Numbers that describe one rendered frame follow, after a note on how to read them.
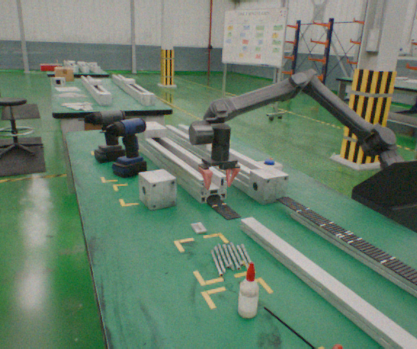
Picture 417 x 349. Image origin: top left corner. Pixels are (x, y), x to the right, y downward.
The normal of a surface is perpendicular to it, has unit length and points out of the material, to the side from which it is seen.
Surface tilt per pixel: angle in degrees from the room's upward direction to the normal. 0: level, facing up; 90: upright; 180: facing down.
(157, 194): 90
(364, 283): 0
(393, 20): 90
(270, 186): 90
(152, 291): 0
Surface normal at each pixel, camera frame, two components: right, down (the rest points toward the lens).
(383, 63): 0.40, 0.33
